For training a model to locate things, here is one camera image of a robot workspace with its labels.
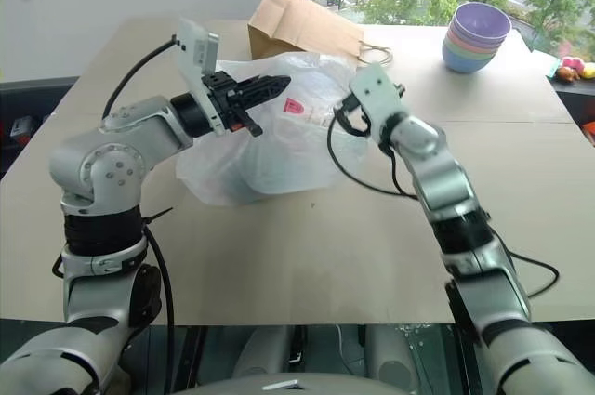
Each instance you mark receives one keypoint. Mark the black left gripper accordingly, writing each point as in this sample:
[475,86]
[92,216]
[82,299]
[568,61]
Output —
[223,97]

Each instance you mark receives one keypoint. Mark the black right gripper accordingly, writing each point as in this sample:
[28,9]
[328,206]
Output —
[352,102]

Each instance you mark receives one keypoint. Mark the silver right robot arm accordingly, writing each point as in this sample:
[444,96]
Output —
[441,172]

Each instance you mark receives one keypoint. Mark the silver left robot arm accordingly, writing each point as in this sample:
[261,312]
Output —
[139,130]

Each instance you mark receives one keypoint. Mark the white translucent plastic bag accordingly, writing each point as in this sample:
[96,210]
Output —
[283,153]

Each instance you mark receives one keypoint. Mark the brown paper bag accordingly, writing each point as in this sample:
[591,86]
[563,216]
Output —
[302,23]

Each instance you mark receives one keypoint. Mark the green plastic bowl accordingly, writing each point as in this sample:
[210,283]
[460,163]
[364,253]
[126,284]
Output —
[451,50]

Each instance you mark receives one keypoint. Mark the blue plastic bowl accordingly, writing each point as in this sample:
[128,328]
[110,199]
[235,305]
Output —
[465,62]

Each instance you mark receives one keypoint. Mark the pink plastic bowl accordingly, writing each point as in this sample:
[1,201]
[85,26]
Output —
[453,42]

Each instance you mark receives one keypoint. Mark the purple plastic bowl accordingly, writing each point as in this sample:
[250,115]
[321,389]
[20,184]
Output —
[479,21]

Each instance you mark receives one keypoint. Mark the brown toy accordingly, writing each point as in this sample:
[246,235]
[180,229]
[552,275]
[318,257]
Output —
[568,74]

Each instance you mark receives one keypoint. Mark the pink toy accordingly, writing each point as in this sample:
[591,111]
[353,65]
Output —
[573,62]

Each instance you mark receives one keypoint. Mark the orange object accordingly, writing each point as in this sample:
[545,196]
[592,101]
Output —
[589,134]

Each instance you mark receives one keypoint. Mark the yellow toy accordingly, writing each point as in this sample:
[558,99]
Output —
[588,72]

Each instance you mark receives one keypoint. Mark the grey rounded shape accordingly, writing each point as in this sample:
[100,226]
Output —
[400,358]

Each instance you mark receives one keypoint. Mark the grey robot torso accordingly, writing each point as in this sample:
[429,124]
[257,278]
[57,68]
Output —
[297,385]

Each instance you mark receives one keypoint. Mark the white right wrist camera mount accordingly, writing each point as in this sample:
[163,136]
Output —
[376,93]

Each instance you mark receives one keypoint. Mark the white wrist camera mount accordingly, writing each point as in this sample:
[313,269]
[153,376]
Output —
[376,93]
[197,48]

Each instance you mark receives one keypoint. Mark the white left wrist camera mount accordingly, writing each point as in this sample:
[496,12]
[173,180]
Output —
[197,48]

